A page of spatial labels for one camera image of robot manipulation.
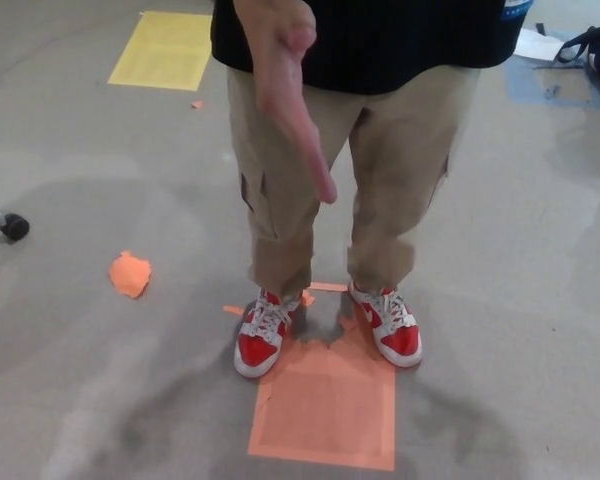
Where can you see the yellow rectangular floor sheet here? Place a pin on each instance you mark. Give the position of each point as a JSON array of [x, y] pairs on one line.
[[160, 50]]

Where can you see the person's red white sneaker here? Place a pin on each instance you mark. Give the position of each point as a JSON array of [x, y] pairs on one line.
[[257, 347], [400, 342]]

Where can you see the black chair caster wheel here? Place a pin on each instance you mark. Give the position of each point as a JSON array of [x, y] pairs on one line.
[[15, 227]]

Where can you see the crumpled orange paper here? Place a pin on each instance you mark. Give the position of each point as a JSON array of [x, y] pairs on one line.
[[130, 274]]

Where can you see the khaki cargo pants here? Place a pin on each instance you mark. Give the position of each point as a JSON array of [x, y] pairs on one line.
[[275, 190]]

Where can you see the person's right red white sneaker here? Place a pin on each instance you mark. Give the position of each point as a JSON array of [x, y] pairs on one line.
[[257, 347]]

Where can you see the orange tape strip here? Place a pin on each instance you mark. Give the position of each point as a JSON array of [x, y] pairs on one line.
[[330, 287]]

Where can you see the black t-shirt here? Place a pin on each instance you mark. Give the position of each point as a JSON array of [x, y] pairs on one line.
[[405, 40]]

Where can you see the person's right hand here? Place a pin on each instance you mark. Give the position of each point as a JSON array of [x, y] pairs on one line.
[[280, 75]]

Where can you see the blue tape floor square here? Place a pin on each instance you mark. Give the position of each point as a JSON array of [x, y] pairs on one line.
[[517, 87]]

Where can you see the person's left red white sneaker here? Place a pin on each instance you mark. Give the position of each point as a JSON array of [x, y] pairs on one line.
[[400, 342]]

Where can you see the white paper sheet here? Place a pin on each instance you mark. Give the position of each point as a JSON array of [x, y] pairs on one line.
[[535, 45]]

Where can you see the short orange tape piece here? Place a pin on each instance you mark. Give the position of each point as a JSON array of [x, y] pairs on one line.
[[233, 310]]

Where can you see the orange square floor sheet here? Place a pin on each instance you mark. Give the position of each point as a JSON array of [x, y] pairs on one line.
[[325, 415]]

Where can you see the small orange paper scrap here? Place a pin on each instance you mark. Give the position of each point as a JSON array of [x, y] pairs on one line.
[[197, 104]]

